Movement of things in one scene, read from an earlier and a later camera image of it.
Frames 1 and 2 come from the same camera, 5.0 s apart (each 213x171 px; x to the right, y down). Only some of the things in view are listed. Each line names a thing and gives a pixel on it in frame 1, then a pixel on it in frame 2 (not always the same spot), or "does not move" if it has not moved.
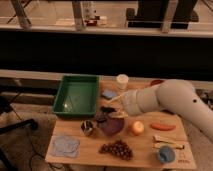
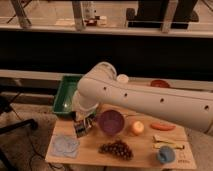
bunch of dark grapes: x=118 y=148 does not move
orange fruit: x=138 y=127 does not move
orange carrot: x=162 y=127 does not move
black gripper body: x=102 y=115 to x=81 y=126
